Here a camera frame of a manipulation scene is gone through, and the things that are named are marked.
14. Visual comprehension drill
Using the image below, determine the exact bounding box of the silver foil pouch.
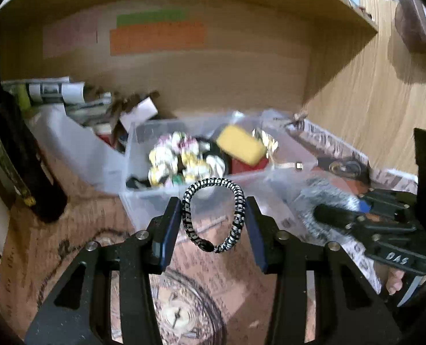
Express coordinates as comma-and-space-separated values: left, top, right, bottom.
291, 176, 360, 245

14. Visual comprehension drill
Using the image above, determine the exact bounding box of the black white braided band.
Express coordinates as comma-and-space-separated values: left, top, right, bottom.
182, 178, 246, 253

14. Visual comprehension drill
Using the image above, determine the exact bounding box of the yellow green sponge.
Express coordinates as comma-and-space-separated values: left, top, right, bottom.
215, 125, 266, 158

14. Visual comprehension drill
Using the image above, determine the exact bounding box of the red velvet pouch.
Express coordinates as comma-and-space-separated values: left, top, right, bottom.
231, 155, 269, 175

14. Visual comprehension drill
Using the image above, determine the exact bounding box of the floral scrunchie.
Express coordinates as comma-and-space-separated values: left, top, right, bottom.
147, 130, 228, 188

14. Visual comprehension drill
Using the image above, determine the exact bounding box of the person's right hand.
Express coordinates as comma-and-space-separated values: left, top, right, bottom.
385, 268, 405, 295

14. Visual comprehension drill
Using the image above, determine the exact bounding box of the clear plastic storage box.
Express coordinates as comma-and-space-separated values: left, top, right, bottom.
120, 110, 317, 228

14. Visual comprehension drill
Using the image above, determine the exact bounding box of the white curved plastic sheet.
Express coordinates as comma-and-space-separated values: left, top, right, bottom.
26, 104, 125, 195

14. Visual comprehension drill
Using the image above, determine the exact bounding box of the dark glass bottle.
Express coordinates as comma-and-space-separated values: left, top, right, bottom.
0, 82, 67, 223

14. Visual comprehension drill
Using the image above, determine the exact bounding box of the small white cardboard box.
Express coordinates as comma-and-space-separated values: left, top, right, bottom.
120, 97, 158, 132

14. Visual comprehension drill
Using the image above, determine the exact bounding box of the rolled newspaper stack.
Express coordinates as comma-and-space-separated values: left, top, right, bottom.
0, 75, 160, 130

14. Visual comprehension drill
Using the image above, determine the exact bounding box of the orange paper note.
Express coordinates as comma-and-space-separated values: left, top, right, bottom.
109, 21, 207, 56

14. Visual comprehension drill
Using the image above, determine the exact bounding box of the pink paper note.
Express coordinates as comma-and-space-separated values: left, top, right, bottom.
42, 14, 98, 58

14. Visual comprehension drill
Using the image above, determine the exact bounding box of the green paper note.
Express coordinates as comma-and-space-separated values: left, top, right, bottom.
116, 9, 187, 27

